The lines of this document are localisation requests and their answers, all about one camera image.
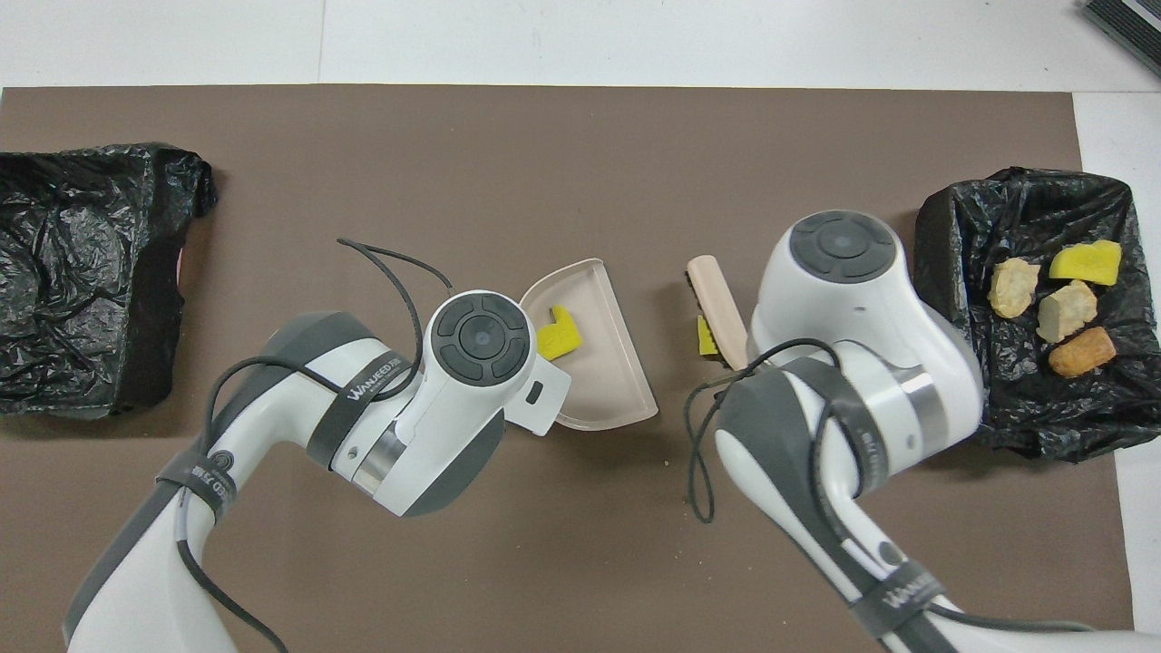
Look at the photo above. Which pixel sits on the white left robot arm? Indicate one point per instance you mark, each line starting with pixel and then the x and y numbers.
pixel 472 363

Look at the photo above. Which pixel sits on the yellow sponge wedge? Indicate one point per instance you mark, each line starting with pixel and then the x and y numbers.
pixel 1086 263

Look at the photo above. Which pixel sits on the brown table mat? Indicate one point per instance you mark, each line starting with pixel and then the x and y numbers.
pixel 544 181

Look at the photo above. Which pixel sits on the notched yellow sponge piece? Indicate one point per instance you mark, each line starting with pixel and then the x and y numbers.
pixel 558 336

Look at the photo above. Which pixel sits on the beige hand brush black bristles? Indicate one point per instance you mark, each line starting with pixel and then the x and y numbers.
pixel 717 308

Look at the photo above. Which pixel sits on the ridged croissant piece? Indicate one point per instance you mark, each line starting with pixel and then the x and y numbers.
pixel 1068 311

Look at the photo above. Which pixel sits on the dark grey ribbed device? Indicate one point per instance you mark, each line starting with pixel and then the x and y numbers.
pixel 1134 23

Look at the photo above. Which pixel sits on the beige plastic dustpan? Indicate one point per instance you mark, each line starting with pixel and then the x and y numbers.
pixel 608 363

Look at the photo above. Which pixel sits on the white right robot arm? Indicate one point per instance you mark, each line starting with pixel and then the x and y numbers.
pixel 843 299

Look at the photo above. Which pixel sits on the small yellow sponge piece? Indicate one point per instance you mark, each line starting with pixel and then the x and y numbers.
pixel 706 337

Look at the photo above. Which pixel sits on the brown bread roll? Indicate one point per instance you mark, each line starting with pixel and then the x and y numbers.
pixel 1081 352

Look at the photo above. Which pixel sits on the black trash bag bin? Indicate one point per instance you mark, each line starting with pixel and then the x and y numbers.
pixel 961 272
pixel 73 272

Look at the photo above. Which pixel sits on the pale beige bread chunk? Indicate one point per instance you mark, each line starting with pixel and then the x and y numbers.
pixel 1013 287

